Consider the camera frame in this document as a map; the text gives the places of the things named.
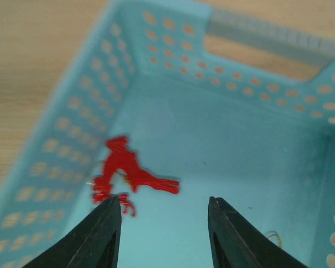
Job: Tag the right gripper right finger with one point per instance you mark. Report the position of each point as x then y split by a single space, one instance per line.
235 242

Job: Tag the light blue plastic basket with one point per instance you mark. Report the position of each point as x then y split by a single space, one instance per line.
229 106

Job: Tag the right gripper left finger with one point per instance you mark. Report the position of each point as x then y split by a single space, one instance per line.
94 242

